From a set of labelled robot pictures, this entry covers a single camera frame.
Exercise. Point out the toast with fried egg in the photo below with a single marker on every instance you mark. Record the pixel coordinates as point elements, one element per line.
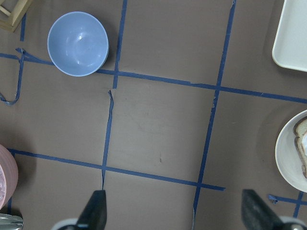
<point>300,132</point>

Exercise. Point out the metal scoop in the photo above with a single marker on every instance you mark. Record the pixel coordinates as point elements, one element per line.
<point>9,222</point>

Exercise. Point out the pink bowl with ice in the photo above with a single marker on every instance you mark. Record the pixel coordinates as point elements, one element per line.
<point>8,176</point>

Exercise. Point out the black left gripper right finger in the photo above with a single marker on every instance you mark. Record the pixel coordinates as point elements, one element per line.
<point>256,214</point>

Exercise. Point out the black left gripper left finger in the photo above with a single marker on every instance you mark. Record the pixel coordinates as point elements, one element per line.
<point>94,215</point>

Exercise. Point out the cream bear tray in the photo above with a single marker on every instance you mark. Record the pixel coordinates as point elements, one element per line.
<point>290,45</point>

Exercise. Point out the wooden cup rack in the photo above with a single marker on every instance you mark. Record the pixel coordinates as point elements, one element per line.
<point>14,17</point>

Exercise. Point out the blue bowl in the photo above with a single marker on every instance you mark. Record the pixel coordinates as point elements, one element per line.
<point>77,44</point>

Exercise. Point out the white round plate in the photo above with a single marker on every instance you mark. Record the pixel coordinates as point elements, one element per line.
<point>286,156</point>

